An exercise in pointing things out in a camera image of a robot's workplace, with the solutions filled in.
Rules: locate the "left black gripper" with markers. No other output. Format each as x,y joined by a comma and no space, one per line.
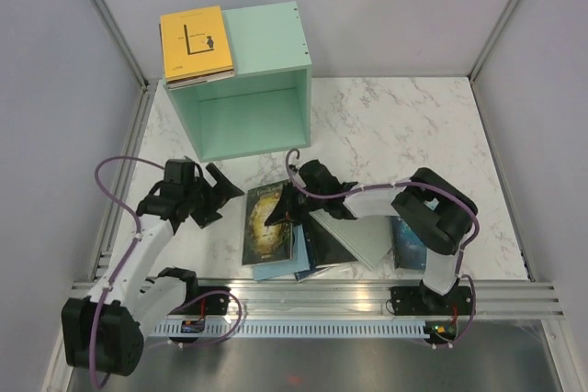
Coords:
223,189

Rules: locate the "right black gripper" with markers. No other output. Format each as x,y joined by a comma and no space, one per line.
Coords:
286,208

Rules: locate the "green forest cover book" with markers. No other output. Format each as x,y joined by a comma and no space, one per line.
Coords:
263,244

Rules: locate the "dark purple galaxy book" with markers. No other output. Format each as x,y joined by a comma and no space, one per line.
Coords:
191,58

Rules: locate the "yellow book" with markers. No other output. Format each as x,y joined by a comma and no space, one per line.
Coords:
199,20

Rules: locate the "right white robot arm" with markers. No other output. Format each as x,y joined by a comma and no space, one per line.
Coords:
441,217

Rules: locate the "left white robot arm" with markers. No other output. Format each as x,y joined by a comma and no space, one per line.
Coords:
104,332

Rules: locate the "light blue book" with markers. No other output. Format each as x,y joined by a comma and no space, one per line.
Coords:
297,263

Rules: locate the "black file folder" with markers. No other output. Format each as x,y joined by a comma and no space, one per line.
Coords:
323,248

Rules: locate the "grey green notebook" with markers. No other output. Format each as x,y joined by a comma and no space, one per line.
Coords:
369,239

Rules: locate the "mint green open cabinet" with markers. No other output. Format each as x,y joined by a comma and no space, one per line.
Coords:
266,106

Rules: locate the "blue ocean cover book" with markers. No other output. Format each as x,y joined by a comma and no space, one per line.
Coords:
409,252

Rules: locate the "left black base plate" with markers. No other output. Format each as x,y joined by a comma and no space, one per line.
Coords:
214,300

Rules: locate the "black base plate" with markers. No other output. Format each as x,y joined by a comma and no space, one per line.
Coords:
421,301
214,300

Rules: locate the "white slotted cable duct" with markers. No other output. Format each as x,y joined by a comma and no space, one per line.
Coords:
294,328

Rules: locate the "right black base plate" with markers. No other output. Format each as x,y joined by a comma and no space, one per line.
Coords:
421,301

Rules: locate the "aluminium rail beam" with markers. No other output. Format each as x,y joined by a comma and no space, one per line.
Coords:
372,299

